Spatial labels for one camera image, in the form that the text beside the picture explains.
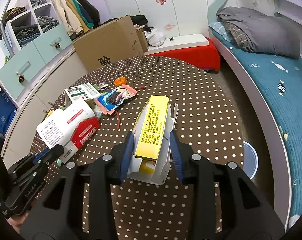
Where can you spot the plaid pillow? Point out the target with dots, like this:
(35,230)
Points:
(240,37)

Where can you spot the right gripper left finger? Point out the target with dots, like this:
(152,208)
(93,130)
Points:
(110,169)

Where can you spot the red covered bench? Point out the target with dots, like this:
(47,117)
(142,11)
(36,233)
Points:
(195,49)

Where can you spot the folded grey blanket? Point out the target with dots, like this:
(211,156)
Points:
(267,34)

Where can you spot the person's left hand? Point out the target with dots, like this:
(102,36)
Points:
(16,221)

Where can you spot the pink blue snack wrapper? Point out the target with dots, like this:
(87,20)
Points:
(109,102)

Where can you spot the blue storage bag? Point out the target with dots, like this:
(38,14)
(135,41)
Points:
(7,112)

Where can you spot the red white medicine box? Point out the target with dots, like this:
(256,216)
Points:
(70,128)

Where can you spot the teal bed mattress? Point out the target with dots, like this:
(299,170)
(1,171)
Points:
(273,85)

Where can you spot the white green printed box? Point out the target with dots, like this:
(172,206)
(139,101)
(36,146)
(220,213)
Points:
(85,91)

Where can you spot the red string strip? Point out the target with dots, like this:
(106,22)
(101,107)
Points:
(117,114)

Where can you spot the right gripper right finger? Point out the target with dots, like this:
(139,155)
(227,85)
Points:
(193,169)

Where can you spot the hanging jackets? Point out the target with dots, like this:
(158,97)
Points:
(77,16)

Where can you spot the small brown cardboard box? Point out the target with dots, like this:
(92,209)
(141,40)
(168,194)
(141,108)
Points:
(143,40)

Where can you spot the translucent blue trash bin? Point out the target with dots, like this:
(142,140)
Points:
(251,161)

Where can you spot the teal drawer cabinet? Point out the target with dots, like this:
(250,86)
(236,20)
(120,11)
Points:
(27,62)

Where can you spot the brown polka dot tablecloth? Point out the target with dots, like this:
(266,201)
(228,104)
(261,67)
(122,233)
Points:
(171,96)

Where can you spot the white plastic bag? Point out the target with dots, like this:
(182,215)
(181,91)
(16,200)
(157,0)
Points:
(155,37)

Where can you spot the large brown cardboard box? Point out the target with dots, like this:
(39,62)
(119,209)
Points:
(108,43)

